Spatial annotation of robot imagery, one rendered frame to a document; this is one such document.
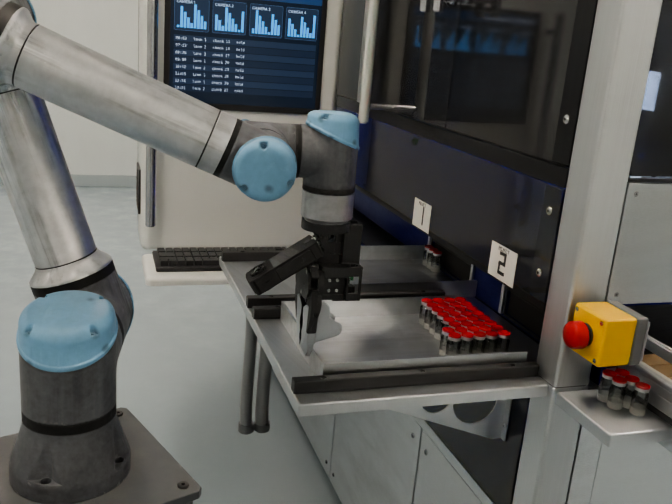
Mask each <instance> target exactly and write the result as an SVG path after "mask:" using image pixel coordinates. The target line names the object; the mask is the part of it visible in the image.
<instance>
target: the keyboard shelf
mask: <svg viewBox="0 0 672 504"><path fill-rule="evenodd" d="M142 265H143V271H144V277H145V282H146V285H147V286H183V285H229V282H228V280H227V278H226V276H225V275H224V273H223V271H193V272H157V271H156V268H155V264H154V260H153V255H152V254H145V255H143V256H142Z"/></svg>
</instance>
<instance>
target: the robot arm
mask: <svg viewBox="0 0 672 504"><path fill-rule="evenodd" d="M45 100H46V101H48V102H50V103H53V104H55V105H57V106H59V107H62V108H64V109H66V110H68V111H71V112H73V113H75V114H77V115H79V116H82V117H84V118H86V119H88V120H91V121H93V122H95V123H97V124H100V125H102V126H104V127H106V128H109V129H111V130H113V131H115V132H118V133H120V134H122V135H124V136H127V137H129V138H131V139H133V140H135V141H138V142H140V143H142V144H144V145H147V146H149V147H151V148H153V149H156V150H158V151H160V152H162V153H165V154H167V155H169V156H171V157H174V158H176V159H178V160H180V161H183V162H185V163H187V164H189V165H192V166H194V167H196V168H198V169H200V170H203V171H205V172H207V173H209V174H212V175H214V176H216V177H218V178H221V179H223V180H225V181H227V182H230V183H232V184H234V185H236V186H237V187H238V188H239V190H240V191H241V192H242V193H244V194H245V195H246V196H248V197H249V198H251V199H254V200H257V201H262V202H269V201H274V200H277V199H279V198H281V197H282V196H284V195H285V194H286V193H287V192H288V191H289V190H290V189H291V187H292V186H293V185H294V182H295V178H298V177H299V178H303V184H302V188H303V189H302V202H301V215H302V216H303V217H302V220H301V228H302V229H304V230H306V231H309V232H313V234H314V235H313V237H315V238H316V240H315V239H314V238H313V237H312V236H311V235H308V236H306V237H305V238H303V239H301V240H300V241H298V242H296V243H295V244H293V245H291V246H290V247H288V248H287V249H285V250H283V251H282V252H280V253H278V254H277V255H275V256H273V257H272V258H270V259H268V260H267V261H265V262H263V263H262V264H259V265H257V266H255V267H254V268H253V269H251V270H250V271H249V272H247V273H246V279H247V281H248V283H249V285H250V287H251V288H252V290H253V291H254V293H255V294H257V295H261V294H263V293H264V292H266V291H268V290H270V289H272V288H273V287H274V286H276V285H277V284H279V283H281V282H282V281H284V280H286V279H287V278H289V277H290V276H292V275H294V274H295V279H296V286H295V309H296V323H297V334H298V343H299V345H300V347H301V349H302V351H303V353H304V354H305V356H310V354H311V352H312V349H313V345H314V344H315V343H316V342H318V341H322V340H325V339H329V338H332V337H335V336H338V335H339V334H340V333H341V331H342V324H341V323H340V322H337V321H335V316H334V315H333V314H332V313H330V307H329V305H328V304H327V303H325V302H323V300H332V301H360V293H361V282H362V272H363V267H362V266H361V265H360V264H359V259H360V249H361V238H362V228H363V225H362V224H360V223H359V224H358V222H357V220H356V219H352V217H353V206H354V194H355V192H354V191H355V180H356V170H357V159H358V150H359V149H360V146H359V125H360V122H359V119H358V118H357V117H356V116H355V115H354V114H351V113H347V112H341V111H332V110H313V111H310V112H309V113H308V116H307V120H306V124H290V123H275V122H261V121H249V120H248V119H242V120H240V119H238V118H236V117H234V116H232V115H230V114H227V113H225V112H223V111H221V110H219V109H217V108H215V107H213V106H210V105H208V104H206V103H204V102H202V101H200V100H198V99H196V98H194V97H191V96H189V95H187V94H185V93H183V92H181V91H179V90H177V89H175V88H172V87H170V86H168V85H166V84H164V83H162V82H160V81H158V80H156V79H153V78H151V77H149V76H147V75H145V74H143V73H141V72H139V71H137V70H134V69H132V68H130V67H128V66H126V65H124V64H122V63H120V62H118V61H115V60H113V59H111V58H109V57H107V56H105V55H103V54H101V53H98V52H96V51H94V50H92V49H90V48H88V47H86V46H84V45H82V44H79V43H77V42H75V41H73V40H71V39H69V38H67V37H65V36H63V35H60V34H58V33H56V32H54V31H52V30H50V29H48V28H46V27H44V26H41V25H39V24H37V18H36V14H35V10H34V8H33V5H32V3H31V2H30V0H0V177H1V179H2V182H3V184H4V187H5V190H6V192H7V195H8V197H9V200H10V203H11V205H12V208H13V211H14V213H15V216H16V218H17V221H18V224H19V226H20V229H21V231H22V234H23V237H24V239H25V242H26V244H27V247H28V250H29V252H30V255H31V257H32V260H33V263H34V265H35V272H34V274H33V276H32V277H31V279H30V281H29V285H30V287H31V290H32V293H33V295H34V298H35V300H34V301H32V302H31V303H29V304H28V305H27V306H26V307H25V308H24V309H23V311H22V312H21V314H20V317H19V321H18V330H17V334H16V343H17V348H18V351H19V373H20V397H21V418H22V423H21V427H20V430H19V433H18V436H17V439H16V442H15V445H14V448H13V451H12V454H11V457H10V460H9V482H10V485H11V487H12V489H13V490H14V491H15V492H16V493H17V494H18V495H20V496H22V497H23V498H25V499H28V500H31V501H34V502H38V503H44V504H71V503H78V502H83V501H87V500H90V499H93V498H96V497H99V496H101V495H104V494H106V493H108V492H109V491H111V490H113V489H114V488H116V487H117V486H118V485H119V484H121V483H122V482H123V480H124V479H125V478H126V477H127V475H128V473H129V470H130V449H129V446H128V443H127V440H126V438H125V435H124V433H123V430H122V427H121V425H120V422H119V420H118V417H117V412H116V370H117V360H118V357H119V354H120V351H121V348H122V345H123V343H124V340H125V337H126V334H127V333H128V331H129V329H130V326H131V324H132V320H133V316H134V302H133V296H132V293H131V290H130V288H129V286H128V284H127V283H126V281H125V280H124V279H123V278H122V277H121V276H120V275H119V274H118V273H117V271H116V268H115V266H114V263H113V260H112V257H111V255H109V254H107V253H105V252H103V251H101V250H99V249H98V248H97V247H96V244H95V242H94V239H93V236H92V233H91V230H90V227H89V225H88V222H87V219H86V216H85V213H84V210H83V208H82V205H81V202H80V199H79V196H78V193H77V191H76V188H75V185H74V182H73V179H72V176H71V174H70V171H69V168H68V165H67V162H66V159H65V157H64V154H63V151H62V148H61V145H60V142H59V140H58V137H57V134H56V131H55V128H54V125H53V123H52V120H51V117H50V114H49V111H48V108H47V106H46V103H45ZM317 242H318V243H317ZM354 277H359V283H358V293H354V292H355V286H354V285H353V284H350V280H353V278H354Z"/></svg>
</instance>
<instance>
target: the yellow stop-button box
mask: <svg viewBox="0 0 672 504"><path fill-rule="evenodd" d="M573 321H583V322H584V323H585V324H586V326H587V327H588V330H589V342H588V345H587V346H586V347H585V348H584V349H572V350H573V351H575V352H576V353H578V354H579V355H580V356H582V357H583V358H585V359H586V360H588V361H589V362H591V363H592V364H593V365H595V366H596V367H609V366H623V365H627V364H628V365H638V364H639V362H640V357H641V353H642V348H643V343H644V339H645V334H646V329H647V324H648V318H647V317H645V316H643V315H641V314H639V313H638V312H636V311H634V310H632V309H630V308H628V307H626V306H625V305H623V304H621V303H619V302H617V301H607V302H581V303H577V304H576V307H575V312H574V318H573Z"/></svg>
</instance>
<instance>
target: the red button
mask: <svg viewBox="0 0 672 504"><path fill-rule="evenodd" d="M563 340H564V342H565V344H566V345H567V346H568V347H569V348H571V349H584V348H585V347H586V346H587V345H588V342H589V330H588V327H587V326H586V324H585V323H584V322H583V321H569V322H568V323H567V324H566V325H565V326H564V328H563Z"/></svg>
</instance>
